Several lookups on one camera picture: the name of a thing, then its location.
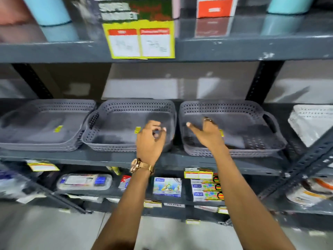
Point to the person's right hand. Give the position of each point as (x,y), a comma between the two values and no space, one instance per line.
(209,139)

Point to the person's left hand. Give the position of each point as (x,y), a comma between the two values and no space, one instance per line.
(148,147)

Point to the person's right thumb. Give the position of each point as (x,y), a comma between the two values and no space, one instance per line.
(194,128)

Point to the person's left fingers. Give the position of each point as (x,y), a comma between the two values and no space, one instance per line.
(153,125)

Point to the person's right forearm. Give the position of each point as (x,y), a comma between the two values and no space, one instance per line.
(247,205)

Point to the person's left forearm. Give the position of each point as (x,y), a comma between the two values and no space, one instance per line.
(124,210)

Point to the small yellow basket sticker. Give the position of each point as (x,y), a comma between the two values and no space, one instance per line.
(222,133)
(58,128)
(137,130)

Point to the stack of grey perforated baskets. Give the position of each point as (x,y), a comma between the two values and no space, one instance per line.
(117,130)
(247,132)
(39,127)

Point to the gold wristwatch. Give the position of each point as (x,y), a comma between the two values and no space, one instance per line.
(141,166)

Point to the yellow shelf price label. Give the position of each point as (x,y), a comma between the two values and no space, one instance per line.
(192,221)
(198,173)
(152,204)
(223,210)
(43,166)

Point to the stack of colourful stationery boxes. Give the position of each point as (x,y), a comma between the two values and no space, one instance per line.
(206,190)

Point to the blue and white crayon box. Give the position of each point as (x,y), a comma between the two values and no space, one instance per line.
(167,187)

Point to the small red packet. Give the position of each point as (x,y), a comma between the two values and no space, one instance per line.
(124,182)

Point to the grey metal shelf rack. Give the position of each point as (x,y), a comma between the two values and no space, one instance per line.
(221,49)

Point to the yellow price label card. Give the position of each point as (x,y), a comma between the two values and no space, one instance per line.
(138,40)

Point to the clear plastic stationery case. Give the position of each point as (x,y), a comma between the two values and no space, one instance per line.
(84,181)

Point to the stack of white perforated baskets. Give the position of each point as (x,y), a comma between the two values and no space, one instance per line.
(309,122)

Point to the green and red box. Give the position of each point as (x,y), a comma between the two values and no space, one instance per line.
(145,9)

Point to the orange and white box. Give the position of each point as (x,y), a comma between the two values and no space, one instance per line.
(216,7)

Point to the orange and white wrapped packets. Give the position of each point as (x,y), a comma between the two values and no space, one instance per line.
(312,191)

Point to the clear plastic wrapped packets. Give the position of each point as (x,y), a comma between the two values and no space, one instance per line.
(18,186)

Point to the teal cylinder bottle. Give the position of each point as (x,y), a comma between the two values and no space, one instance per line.
(290,5)

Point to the light blue cylinder bottle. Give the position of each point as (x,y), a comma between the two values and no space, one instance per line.
(48,10)

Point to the grey slotted rack post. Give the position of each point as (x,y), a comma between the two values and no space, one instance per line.
(296,169)

